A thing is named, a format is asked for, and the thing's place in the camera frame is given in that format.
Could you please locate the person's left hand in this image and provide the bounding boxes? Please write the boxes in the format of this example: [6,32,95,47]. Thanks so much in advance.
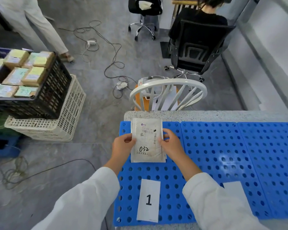
[111,133,137,166]

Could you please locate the person's right hand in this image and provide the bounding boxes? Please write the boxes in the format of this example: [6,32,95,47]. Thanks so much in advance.
[158,128,187,163]

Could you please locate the person's left forearm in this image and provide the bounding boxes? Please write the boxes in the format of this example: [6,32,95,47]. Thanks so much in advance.
[31,158,125,230]

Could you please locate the person's right forearm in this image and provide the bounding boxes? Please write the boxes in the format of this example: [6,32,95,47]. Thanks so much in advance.
[174,152,270,230]

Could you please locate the white paper sheets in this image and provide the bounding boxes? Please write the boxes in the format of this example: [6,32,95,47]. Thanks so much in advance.
[152,86,181,111]

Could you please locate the orange seat cushion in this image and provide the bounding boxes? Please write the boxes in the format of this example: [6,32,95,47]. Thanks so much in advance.
[134,85,181,112]

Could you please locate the cream plastic crate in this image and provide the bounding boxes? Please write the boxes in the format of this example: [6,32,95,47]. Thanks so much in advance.
[4,74,87,142]

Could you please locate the white headset device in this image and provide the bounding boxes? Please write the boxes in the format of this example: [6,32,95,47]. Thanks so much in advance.
[138,76,170,101]

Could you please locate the black plastic crate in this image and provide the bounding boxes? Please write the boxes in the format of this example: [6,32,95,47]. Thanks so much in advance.
[0,51,73,120]

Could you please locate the black office chair patterned back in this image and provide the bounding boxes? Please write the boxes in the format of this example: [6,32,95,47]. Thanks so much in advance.
[164,19,236,83]

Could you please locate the green plastic crate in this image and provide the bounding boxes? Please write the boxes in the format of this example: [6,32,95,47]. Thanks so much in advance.
[0,111,22,137]

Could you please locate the pile of taped parcels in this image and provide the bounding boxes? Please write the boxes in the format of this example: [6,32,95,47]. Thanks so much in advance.
[0,49,55,99]

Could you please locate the black mesh office chair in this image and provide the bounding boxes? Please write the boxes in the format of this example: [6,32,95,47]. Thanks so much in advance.
[128,0,164,42]

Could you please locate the small yellow desk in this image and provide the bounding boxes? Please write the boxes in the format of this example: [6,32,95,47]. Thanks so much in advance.
[172,0,200,20]

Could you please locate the white cloth on chair seat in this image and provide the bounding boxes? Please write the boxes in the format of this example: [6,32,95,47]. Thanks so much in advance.
[138,0,152,11]

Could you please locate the navy blue plastic crate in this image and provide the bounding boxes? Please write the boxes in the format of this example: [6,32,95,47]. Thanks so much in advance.
[0,46,13,58]

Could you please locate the thin black cable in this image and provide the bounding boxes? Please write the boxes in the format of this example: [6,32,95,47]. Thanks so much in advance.
[4,158,97,190]

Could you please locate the black floor cable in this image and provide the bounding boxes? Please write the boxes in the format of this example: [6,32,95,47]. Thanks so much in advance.
[58,20,139,99]

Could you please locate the green cord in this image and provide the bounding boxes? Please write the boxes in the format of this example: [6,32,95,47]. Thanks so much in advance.
[0,155,30,190]

